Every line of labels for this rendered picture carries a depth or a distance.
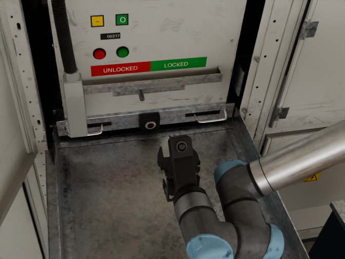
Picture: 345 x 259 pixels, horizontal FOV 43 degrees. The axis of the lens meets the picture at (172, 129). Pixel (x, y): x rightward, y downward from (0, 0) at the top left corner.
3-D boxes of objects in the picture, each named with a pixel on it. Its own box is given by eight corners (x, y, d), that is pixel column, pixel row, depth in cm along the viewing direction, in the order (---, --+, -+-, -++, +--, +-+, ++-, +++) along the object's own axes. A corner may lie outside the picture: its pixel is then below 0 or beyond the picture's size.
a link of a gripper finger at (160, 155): (153, 151, 100) (161, 177, 93) (153, 146, 99) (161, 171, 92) (173, 149, 101) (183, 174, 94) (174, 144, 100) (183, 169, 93)
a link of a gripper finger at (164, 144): (155, 153, 107) (163, 178, 100) (155, 133, 103) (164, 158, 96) (168, 151, 107) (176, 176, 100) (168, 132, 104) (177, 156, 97)
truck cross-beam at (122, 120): (231, 117, 140) (235, 103, 136) (58, 136, 129) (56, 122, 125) (227, 106, 143) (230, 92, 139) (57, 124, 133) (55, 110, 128)
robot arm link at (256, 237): (274, 201, 89) (227, 197, 85) (292, 252, 82) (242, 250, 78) (255, 222, 94) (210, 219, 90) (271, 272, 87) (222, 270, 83)
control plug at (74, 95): (88, 136, 118) (83, 86, 106) (70, 138, 117) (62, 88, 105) (85, 116, 123) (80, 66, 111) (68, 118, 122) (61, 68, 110)
